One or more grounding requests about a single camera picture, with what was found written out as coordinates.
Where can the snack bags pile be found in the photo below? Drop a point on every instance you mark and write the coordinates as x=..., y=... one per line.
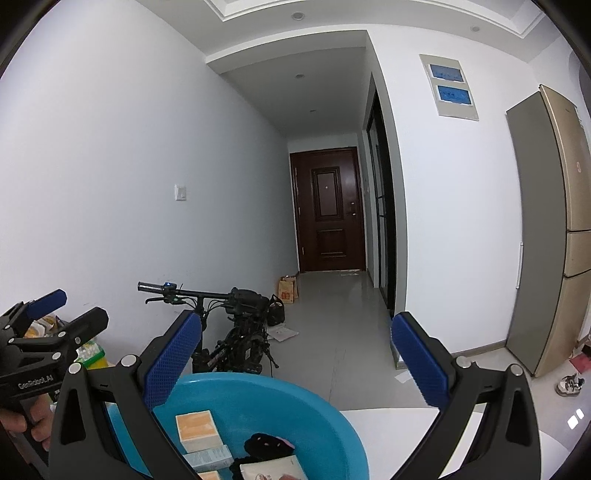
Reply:
x=44, y=327

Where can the black fuzzy scrunchie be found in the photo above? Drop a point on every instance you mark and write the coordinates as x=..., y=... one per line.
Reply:
x=261, y=447

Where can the gold grey refrigerator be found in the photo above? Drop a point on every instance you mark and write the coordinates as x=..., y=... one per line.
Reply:
x=553, y=160

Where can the white wall switch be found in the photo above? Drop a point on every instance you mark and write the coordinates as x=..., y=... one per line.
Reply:
x=179, y=193

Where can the black bicycle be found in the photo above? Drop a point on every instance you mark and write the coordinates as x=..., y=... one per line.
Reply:
x=241, y=350

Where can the orange top beige box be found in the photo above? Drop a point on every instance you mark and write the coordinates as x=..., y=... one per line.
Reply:
x=197, y=431

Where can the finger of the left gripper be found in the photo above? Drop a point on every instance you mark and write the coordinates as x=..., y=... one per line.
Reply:
x=68, y=339
x=19, y=317

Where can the grey wall electrical panel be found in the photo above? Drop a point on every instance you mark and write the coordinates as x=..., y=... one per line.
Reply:
x=451, y=91

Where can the white tissue pack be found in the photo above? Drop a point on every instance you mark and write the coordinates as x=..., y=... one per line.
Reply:
x=277, y=469

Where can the dark brown entry door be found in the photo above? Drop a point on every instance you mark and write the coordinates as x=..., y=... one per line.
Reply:
x=328, y=210

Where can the beige cosmetic box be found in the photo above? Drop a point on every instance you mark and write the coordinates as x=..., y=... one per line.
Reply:
x=210, y=475

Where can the person left hand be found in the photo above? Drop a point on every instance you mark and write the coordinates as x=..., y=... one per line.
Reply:
x=38, y=421

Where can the tall pale green box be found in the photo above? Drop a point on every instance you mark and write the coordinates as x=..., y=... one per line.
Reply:
x=212, y=459

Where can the blue plastic basin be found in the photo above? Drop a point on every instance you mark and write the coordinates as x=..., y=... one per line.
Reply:
x=241, y=405

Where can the white sneaker on floor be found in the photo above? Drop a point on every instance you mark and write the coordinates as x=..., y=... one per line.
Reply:
x=570, y=385

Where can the yellow green container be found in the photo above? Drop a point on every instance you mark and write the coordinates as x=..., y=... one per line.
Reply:
x=92, y=356

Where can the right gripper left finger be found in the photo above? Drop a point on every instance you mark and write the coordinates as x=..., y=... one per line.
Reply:
x=105, y=426

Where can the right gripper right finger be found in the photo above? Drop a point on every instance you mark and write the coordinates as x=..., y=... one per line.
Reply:
x=507, y=442

